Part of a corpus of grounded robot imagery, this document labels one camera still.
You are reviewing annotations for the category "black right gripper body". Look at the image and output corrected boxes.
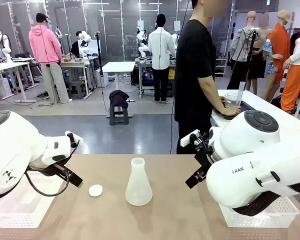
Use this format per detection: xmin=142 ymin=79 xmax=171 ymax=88
xmin=194 ymin=129 xmax=215 ymax=176

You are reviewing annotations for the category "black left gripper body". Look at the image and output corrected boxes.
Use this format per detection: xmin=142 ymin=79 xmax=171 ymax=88
xmin=27 ymin=163 xmax=66 ymax=177

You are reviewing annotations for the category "white round flask cap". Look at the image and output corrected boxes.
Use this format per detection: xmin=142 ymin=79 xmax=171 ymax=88
xmin=88 ymin=184 xmax=104 ymax=197

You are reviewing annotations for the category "translucent plastic conical flask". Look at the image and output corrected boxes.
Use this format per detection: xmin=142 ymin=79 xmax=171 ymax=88
xmin=125 ymin=157 xmax=154 ymax=206

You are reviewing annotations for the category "clear plastic measuring beaker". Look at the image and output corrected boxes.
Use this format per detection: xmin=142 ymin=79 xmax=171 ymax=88
xmin=224 ymin=92 xmax=240 ymax=107

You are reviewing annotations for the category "clear graduated cylinder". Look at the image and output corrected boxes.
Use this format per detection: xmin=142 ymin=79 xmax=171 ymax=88
xmin=236 ymin=81 xmax=246 ymax=108

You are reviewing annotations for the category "person's right forearm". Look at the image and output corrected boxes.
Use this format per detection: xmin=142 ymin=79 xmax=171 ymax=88
xmin=197 ymin=74 xmax=227 ymax=115

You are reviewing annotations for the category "person's right hand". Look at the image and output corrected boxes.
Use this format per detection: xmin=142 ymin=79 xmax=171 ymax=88
xmin=221 ymin=104 xmax=242 ymax=118

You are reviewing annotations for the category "white perforated plastic basket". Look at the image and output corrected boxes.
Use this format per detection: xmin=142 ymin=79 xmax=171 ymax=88
xmin=0 ymin=169 xmax=66 ymax=229
xmin=218 ymin=196 xmax=300 ymax=228

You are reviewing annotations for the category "black rectangular tray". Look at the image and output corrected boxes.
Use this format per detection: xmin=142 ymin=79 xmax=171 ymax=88
xmin=213 ymin=99 xmax=256 ymax=121

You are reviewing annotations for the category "black step stool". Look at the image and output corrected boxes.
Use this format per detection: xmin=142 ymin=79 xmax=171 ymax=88
xmin=109 ymin=106 xmax=130 ymax=126

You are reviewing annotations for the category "grey step stool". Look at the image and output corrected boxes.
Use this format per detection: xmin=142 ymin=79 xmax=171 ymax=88
xmin=68 ymin=80 xmax=88 ymax=100

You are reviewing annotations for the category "shoe rack with shoes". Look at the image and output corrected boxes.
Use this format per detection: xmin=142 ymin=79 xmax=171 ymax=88
xmin=214 ymin=57 xmax=228 ymax=77

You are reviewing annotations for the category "black cloth bundle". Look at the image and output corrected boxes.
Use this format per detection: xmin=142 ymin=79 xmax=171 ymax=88
xmin=108 ymin=89 xmax=130 ymax=109

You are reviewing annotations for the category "person in black t-shirt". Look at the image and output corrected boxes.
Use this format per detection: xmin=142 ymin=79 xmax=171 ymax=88
xmin=174 ymin=0 xmax=228 ymax=155

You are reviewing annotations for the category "figure in black dress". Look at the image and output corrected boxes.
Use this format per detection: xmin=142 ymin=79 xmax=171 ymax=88
xmin=246 ymin=12 xmax=270 ymax=95

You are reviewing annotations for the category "grey workbench with trays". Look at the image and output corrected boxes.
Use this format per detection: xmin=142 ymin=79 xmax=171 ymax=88
xmin=59 ymin=57 xmax=96 ymax=99

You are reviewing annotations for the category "long white desk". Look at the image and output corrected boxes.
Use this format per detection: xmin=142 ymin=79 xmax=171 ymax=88
xmin=0 ymin=61 xmax=40 ymax=103

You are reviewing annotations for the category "mannequin in blue floral dress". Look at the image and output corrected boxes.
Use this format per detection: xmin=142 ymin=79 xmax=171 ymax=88
xmin=262 ymin=39 xmax=279 ymax=79

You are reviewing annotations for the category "mannequin in grey hoodie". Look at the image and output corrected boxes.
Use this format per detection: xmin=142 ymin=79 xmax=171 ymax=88
xmin=226 ymin=11 xmax=267 ymax=91

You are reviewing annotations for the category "person in white shirt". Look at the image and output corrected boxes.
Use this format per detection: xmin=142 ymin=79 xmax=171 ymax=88
xmin=147 ymin=13 xmax=177 ymax=104

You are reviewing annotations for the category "mannequin with orange trousers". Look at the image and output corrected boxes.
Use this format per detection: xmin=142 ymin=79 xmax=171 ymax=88
xmin=281 ymin=22 xmax=300 ymax=113

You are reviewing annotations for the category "small white square table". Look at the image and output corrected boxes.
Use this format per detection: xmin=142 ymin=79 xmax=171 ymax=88
xmin=102 ymin=61 xmax=136 ymax=102

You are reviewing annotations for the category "person in pink hoodie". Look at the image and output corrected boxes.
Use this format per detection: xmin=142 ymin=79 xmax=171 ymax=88
xmin=28 ymin=12 xmax=73 ymax=105

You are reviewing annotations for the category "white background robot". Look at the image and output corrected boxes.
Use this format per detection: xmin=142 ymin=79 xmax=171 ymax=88
xmin=136 ymin=29 xmax=150 ymax=60

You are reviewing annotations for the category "white humanoid robot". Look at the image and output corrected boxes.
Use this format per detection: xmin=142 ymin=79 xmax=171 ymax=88
xmin=0 ymin=31 xmax=14 ymax=63

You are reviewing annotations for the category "mannequin in orange robe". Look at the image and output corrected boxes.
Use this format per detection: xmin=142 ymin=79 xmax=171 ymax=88
xmin=262 ymin=9 xmax=294 ymax=102

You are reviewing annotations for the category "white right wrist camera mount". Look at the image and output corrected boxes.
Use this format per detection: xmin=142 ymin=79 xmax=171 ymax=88
xmin=180 ymin=129 xmax=201 ymax=148

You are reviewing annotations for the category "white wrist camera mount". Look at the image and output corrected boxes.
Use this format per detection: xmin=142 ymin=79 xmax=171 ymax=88
xmin=64 ymin=130 xmax=85 ymax=147
xmin=180 ymin=129 xmax=201 ymax=148

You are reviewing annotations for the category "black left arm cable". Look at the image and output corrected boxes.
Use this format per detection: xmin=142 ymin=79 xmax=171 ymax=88
xmin=24 ymin=169 xmax=71 ymax=198

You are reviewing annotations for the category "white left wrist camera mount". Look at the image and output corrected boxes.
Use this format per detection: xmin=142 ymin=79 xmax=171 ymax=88
xmin=64 ymin=130 xmax=85 ymax=147

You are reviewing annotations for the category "metal frame workbench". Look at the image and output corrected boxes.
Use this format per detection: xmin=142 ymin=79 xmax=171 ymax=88
xmin=134 ymin=57 xmax=177 ymax=99

